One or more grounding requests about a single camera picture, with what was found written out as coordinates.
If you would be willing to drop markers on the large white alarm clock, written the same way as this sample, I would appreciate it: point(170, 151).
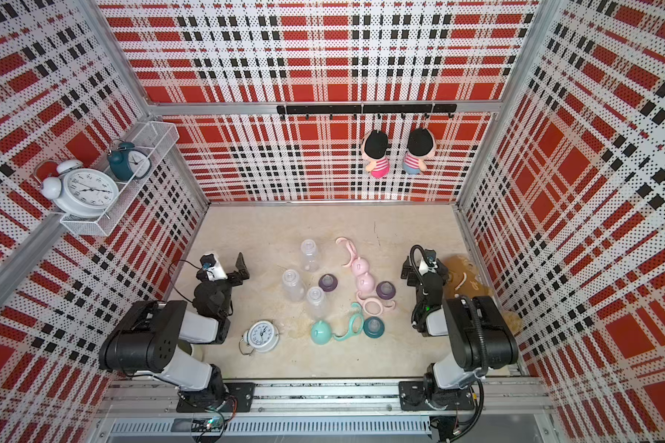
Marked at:
point(79, 191)

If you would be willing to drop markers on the pink bottle cap near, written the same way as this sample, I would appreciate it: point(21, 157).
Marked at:
point(365, 283)

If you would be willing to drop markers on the teal alarm clock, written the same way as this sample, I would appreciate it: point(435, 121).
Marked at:
point(126, 162)

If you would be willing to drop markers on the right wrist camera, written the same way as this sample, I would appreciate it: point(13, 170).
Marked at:
point(422, 260)

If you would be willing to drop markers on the plush doll blue pants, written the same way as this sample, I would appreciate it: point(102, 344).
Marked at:
point(421, 146)

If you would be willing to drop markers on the small white alarm clock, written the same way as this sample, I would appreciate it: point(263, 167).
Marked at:
point(262, 337)

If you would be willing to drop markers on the pink bottle cap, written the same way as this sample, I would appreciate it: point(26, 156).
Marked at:
point(359, 266)
point(365, 283)

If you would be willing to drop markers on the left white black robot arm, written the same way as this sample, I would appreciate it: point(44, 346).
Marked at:
point(145, 342)

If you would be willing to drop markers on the pink bottle handle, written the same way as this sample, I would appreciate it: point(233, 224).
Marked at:
point(350, 248)
point(372, 305)

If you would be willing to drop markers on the black hook rail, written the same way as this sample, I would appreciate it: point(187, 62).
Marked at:
point(361, 108)

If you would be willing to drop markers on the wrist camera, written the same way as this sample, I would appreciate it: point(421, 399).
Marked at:
point(211, 269)
point(422, 260)

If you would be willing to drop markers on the pink bottle handle near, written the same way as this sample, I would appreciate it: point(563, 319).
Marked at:
point(372, 305)

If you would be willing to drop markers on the clear baby bottle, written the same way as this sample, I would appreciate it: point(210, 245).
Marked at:
point(317, 305)
point(310, 255)
point(294, 287)

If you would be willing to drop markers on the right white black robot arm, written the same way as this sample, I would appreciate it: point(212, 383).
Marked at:
point(452, 302)

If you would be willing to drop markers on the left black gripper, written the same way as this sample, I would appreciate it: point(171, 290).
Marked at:
point(231, 278)

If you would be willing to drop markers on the pink bottle handle far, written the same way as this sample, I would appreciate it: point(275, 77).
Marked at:
point(350, 248)

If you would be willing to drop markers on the plush doll pink pants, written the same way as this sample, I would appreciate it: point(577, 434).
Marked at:
point(374, 152)

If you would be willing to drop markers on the pink bottle cap far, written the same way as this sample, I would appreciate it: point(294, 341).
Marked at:
point(359, 266)

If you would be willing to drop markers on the brown plush toy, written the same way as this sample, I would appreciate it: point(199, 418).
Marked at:
point(463, 278)

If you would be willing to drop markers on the mint green bottle handle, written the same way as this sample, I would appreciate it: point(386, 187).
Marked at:
point(355, 324)

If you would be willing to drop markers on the white wire shelf basket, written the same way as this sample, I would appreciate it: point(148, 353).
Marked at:
point(155, 139)

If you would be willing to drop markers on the mint green bottle cap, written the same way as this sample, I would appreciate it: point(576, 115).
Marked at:
point(321, 332)

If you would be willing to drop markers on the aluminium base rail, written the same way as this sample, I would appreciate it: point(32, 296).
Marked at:
point(514, 409)

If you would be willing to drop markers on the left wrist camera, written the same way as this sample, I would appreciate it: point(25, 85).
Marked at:
point(211, 269)

